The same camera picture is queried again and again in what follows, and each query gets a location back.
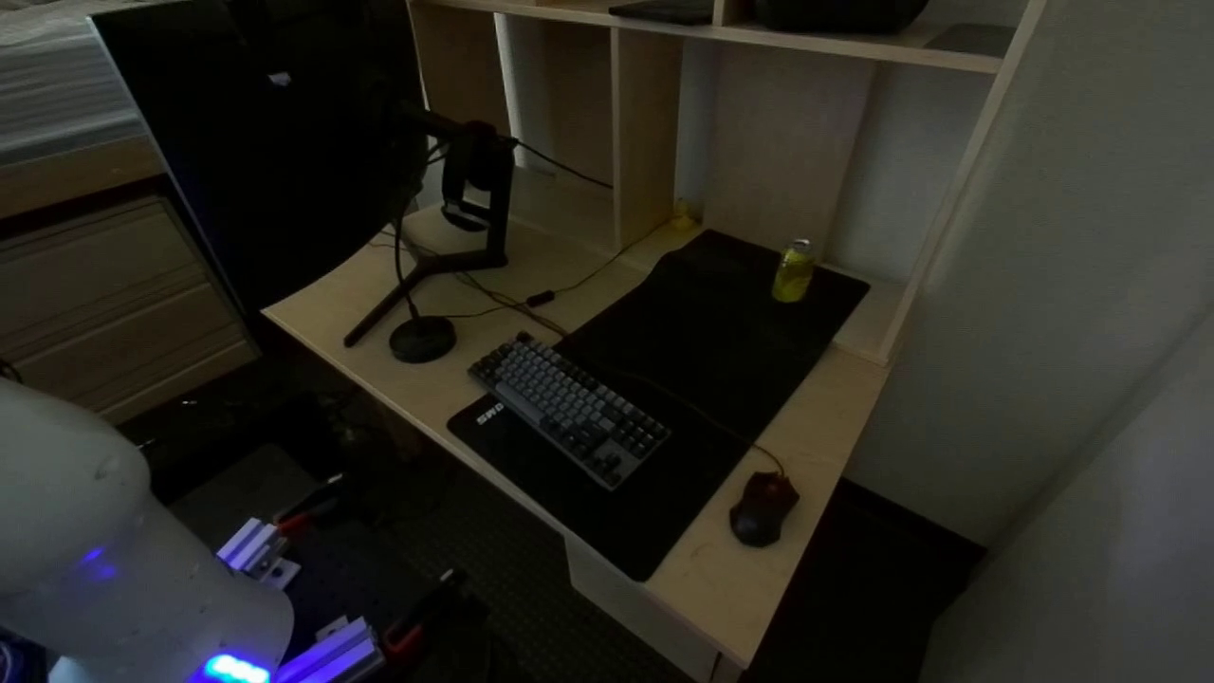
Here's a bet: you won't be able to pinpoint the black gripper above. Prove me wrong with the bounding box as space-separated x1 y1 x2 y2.
239 34 384 183

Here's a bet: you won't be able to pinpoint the black and silver headphones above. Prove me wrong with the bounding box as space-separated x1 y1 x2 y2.
431 113 520 235

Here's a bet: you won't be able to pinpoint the black gooseneck desk lamp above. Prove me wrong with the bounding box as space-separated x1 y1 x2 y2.
375 116 623 366

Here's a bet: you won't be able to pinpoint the curved black computer monitor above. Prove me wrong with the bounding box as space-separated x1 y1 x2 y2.
92 0 427 316

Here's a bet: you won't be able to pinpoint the white ribbed panel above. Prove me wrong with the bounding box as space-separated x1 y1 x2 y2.
0 6 163 161

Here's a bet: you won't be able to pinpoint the brown wooden cabinet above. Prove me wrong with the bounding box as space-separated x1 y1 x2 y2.
0 131 264 429

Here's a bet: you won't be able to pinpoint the light wooden shelf unit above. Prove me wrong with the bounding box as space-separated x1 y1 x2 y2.
402 0 1056 373

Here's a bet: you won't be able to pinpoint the grey mechanical keyboard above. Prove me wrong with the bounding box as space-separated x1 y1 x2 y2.
461 331 679 495

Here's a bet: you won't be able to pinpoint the white clamp block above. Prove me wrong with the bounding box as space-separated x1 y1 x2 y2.
270 615 387 683
214 509 308 591

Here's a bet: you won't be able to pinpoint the large black desk mat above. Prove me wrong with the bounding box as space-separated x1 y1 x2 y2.
444 223 877 586

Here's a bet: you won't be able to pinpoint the small yellow bottle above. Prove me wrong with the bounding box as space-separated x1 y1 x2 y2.
770 235 824 311

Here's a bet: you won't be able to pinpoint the black bag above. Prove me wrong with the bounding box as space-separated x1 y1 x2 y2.
750 0 937 37

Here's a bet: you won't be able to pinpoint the black and red mouse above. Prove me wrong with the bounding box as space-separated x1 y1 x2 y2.
726 466 805 548

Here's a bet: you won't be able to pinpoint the dark lamp cord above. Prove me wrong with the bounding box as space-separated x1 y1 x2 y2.
431 223 699 340

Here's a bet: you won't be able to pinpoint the red black cable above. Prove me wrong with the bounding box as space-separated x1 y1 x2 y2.
270 466 353 536
375 561 466 663

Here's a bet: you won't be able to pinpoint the thin mouse cable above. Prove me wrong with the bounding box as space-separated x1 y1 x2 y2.
750 441 802 494

